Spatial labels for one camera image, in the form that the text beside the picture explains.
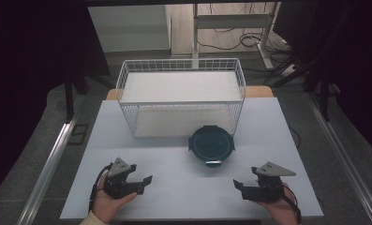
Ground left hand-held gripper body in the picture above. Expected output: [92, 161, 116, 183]
[103, 157, 139, 200]

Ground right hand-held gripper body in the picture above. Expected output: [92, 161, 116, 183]
[255, 160, 297, 203]

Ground person's left hand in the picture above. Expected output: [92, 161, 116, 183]
[92, 171, 138, 224]

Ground person's right hand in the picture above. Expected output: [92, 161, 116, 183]
[256, 182, 301, 225]

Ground dark teal round lidded container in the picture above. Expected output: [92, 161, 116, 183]
[187, 125, 236, 169]

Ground dark floor grate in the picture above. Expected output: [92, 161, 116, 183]
[67, 123, 90, 146]

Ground black metal stand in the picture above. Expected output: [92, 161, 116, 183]
[62, 69, 92, 124]
[301, 59, 333, 124]

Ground white power strip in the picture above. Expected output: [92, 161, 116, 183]
[279, 63, 298, 78]

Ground dark curtain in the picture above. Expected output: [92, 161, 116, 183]
[0, 0, 112, 201]
[272, 0, 372, 160]

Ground white back panel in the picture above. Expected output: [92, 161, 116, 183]
[87, 4, 172, 53]

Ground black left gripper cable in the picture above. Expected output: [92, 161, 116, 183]
[88, 164, 111, 215]

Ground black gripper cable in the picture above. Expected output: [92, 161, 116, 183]
[88, 164, 111, 215]
[282, 183, 303, 225]

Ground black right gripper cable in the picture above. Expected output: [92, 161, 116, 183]
[282, 183, 303, 225]

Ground thin black cable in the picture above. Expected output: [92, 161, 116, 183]
[287, 125, 302, 148]

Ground aluminium rail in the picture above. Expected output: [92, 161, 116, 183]
[307, 93, 372, 225]
[15, 117, 82, 225]

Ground white wire basket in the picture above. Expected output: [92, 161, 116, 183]
[115, 57, 247, 139]

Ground black floor cables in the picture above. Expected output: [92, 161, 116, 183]
[196, 27, 292, 54]

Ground white metal desk frame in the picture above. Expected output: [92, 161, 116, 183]
[191, 2, 275, 70]

